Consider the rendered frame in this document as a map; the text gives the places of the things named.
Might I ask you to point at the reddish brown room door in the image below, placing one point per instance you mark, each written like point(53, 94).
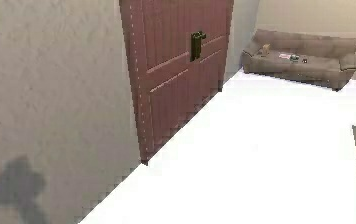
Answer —
point(172, 83)

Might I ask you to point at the small tan box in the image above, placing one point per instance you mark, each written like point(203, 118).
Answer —
point(265, 49)

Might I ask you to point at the white and red book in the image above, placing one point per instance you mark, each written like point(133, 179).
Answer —
point(284, 56)

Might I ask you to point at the small dark green object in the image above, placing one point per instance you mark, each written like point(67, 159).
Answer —
point(294, 58)

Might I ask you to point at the brown sofa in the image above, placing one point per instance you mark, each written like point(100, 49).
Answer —
point(316, 68)

